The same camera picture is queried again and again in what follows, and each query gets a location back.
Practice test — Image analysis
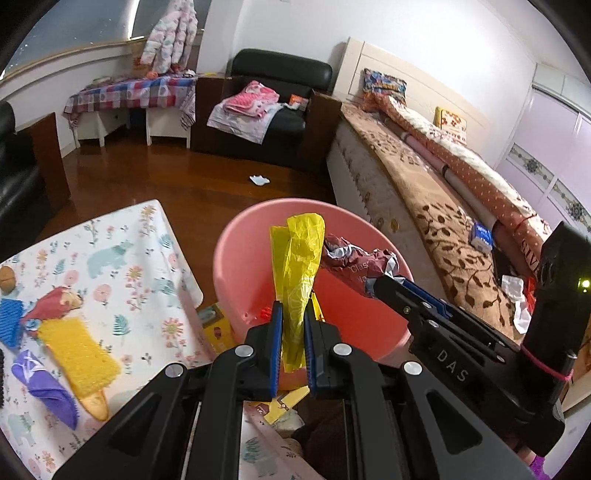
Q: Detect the white crumpled plastic bag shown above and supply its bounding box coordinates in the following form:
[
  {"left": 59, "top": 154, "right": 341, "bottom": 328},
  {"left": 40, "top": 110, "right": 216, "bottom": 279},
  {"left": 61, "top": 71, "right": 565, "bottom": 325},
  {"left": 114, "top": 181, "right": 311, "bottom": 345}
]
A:
[{"left": 501, "top": 274, "right": 536, "bottom": 333}]

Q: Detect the lilac wardrobe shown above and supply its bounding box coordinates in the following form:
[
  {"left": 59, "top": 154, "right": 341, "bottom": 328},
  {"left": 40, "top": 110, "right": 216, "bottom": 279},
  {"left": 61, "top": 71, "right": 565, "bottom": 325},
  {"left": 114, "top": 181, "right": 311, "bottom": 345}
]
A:
[{"left": 494, "top": 62, "right": 591, "bottom": 241}]

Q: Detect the black armchair with wooden arms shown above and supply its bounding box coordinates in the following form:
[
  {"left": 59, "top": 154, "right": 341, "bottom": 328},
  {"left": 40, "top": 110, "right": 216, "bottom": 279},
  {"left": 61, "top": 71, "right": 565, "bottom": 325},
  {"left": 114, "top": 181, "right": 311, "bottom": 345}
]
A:
[
  {"left": 0, "top": 100, "right": 71, "bottom": 259},
  {"left": 191, "top": 48, "right": 342, "bottom": 171}
]

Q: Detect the maroon wrapper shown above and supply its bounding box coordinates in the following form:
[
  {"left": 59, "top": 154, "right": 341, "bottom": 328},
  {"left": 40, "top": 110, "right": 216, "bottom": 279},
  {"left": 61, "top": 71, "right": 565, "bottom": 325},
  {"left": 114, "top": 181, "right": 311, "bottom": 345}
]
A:
[{"left": 321, "top": 233, "right": 400, "bottom": 298}]

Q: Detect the checked tablecloth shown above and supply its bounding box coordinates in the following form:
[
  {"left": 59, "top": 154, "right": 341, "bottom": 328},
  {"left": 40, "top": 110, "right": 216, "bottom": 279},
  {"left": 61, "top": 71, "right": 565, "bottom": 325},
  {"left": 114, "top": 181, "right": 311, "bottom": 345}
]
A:
[{"left": 64, "top": 74, "right": 199, "bottom": 130}]

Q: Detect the pink folded clothing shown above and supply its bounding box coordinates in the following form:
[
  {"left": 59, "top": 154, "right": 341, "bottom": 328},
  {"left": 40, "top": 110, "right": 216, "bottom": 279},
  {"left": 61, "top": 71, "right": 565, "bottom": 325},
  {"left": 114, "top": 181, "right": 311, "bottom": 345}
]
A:
[{"left": 224, "top": 80, "right": 280, "bottom": 118}]

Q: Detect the blue tissue packet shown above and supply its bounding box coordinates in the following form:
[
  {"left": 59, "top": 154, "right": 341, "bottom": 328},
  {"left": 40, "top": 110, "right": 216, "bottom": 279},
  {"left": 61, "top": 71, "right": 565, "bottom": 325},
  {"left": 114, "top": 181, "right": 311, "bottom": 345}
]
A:
[{"left": 468, "top": 222, "right": 495, "bottom": 252}]

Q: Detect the white bed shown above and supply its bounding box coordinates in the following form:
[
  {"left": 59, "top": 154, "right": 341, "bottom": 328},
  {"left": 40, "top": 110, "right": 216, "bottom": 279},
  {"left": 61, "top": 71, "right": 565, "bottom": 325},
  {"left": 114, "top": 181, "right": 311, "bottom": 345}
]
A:
[{"left": 325, "top": 37, "right": 591, "bottom": 365}]

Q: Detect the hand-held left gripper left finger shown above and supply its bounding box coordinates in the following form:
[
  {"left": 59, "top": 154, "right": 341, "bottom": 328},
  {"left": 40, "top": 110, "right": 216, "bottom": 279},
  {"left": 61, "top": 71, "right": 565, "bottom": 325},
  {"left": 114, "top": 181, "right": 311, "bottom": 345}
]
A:
[{"left": 53, "top": 301, "right": 283, "bottom": 480}]

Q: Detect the purple wrapper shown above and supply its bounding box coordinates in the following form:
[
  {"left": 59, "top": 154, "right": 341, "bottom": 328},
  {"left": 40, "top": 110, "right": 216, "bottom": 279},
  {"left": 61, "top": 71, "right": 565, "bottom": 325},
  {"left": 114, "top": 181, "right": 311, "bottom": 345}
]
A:
[{"left": 11, "top": 349, "right": 80, "bottom": 430}]

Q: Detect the white side table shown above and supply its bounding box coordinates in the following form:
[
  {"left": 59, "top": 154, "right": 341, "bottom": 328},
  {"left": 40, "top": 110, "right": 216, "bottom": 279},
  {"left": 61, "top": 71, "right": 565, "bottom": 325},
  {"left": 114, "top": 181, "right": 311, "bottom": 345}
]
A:
[
  {"left": 146, "top": 106, "right": 192, "bottom": 149},
  {"left": 74, "top": 108, "right": 131, "bottom": 149}
]

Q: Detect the pink plastic bucket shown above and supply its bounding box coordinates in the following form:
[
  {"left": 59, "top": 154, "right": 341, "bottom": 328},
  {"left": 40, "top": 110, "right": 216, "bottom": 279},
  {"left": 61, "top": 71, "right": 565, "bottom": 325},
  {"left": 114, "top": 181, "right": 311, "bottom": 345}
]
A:
[{"left": 213, "top": 198, "right": 414, "bottom": 391}]

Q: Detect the dark curved window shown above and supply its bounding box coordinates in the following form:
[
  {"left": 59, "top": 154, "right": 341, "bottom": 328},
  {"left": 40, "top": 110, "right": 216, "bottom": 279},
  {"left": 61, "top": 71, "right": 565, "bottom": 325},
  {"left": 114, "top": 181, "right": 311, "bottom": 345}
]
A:
[{"left": 0, "top": 0, "right": 139, "bottom": 79}]

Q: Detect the pastel puffer jacket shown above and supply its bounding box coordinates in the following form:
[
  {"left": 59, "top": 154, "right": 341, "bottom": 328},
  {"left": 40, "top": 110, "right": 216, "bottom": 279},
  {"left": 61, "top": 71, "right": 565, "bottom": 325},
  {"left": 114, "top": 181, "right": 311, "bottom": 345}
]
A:
[{"left": 140, "top": 0, "right": 199, "bottom": 75}]

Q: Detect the brown leaf-print blanket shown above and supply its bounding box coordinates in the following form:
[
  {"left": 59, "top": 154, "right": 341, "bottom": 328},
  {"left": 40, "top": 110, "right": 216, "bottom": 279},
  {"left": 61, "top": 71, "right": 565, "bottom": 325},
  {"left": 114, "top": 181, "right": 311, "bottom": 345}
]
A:
[{"left": 342, "top": 104, "right": 527, "bottom": 342}]

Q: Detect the rolled pink mat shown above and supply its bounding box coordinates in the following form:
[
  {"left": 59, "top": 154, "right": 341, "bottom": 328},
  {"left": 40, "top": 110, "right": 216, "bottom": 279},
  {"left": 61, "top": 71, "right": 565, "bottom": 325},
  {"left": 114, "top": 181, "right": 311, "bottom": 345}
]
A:
[{"left": 385, "top": 117, "right": 499, "bottom": 232}]

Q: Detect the red wrapper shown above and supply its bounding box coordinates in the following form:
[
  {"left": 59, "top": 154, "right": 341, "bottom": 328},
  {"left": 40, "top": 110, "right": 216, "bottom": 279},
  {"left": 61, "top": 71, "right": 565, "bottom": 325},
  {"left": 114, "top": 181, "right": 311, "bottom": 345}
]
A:
[{"left": 21, "top": 286, "right": 84, "bottom": 333}]

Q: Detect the yellow sponge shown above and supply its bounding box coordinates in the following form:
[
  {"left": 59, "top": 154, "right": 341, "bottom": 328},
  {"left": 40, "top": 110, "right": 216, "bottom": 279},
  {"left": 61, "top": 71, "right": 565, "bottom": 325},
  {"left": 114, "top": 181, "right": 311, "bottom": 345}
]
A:
[{"left": 38, "top": 318, "right": 122, "bottom": 398}]

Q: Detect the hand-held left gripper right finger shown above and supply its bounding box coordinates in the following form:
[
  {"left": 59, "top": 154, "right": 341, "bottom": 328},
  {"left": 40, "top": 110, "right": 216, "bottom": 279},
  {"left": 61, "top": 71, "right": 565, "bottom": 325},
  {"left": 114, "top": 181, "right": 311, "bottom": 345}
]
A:
[{"left": 305, "top": 305, "right": 536, "bottom": 480}]

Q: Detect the yellow printed pillow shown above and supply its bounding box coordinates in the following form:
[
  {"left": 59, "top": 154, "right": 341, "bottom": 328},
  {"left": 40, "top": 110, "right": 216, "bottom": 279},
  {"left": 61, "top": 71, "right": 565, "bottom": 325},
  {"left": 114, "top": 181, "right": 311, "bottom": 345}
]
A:
[{"left": 434, "top": 106, "right": 468, "bottom": 134}]

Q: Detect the colourful printed pillow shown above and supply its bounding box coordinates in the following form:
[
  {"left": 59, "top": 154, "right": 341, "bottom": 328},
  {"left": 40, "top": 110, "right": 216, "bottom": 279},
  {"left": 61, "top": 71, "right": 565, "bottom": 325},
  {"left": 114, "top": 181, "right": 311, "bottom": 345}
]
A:
[{"left": 362, "top": 68, "right": 408, "bottom": 112}]

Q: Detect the pale printed cloth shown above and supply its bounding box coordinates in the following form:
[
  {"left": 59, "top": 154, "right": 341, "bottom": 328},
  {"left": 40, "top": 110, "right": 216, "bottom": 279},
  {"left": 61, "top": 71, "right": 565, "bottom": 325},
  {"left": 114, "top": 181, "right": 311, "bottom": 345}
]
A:
[{"left": 207, "top": 102, "right": 284, "bottom": 144}]

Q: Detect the yellow cardboard box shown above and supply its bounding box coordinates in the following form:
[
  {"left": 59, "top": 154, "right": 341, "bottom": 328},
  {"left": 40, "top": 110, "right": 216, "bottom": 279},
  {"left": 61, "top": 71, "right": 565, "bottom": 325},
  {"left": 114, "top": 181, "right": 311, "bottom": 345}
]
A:
[{"left": 198, "top": 302, "right": 311, "bottom": 424}]

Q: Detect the blue bristle brush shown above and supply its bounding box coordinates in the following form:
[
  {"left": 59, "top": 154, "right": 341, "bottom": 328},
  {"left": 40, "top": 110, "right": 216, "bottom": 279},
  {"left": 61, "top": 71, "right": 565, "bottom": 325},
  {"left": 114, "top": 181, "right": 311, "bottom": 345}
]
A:
[{"left": 0, "top": 299, "right": 24, "bottom": 349}]

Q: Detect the yellow plastic bag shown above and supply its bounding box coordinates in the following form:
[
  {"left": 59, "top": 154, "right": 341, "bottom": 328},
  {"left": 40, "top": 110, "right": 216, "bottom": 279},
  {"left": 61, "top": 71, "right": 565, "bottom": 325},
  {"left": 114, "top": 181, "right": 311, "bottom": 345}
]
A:
[{"left": 269, "top": 212, "right": 325, "bottom": 372}]

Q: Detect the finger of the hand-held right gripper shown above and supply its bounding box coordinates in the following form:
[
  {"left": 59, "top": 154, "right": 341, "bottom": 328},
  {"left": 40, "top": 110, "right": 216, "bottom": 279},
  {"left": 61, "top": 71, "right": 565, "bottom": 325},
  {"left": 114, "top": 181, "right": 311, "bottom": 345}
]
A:
[
  {"left": 405, "top": 278, "right": 523, "bottom": 354},
  {"left": 372, "top": 274, "right": 458, "bottom": 328}
]

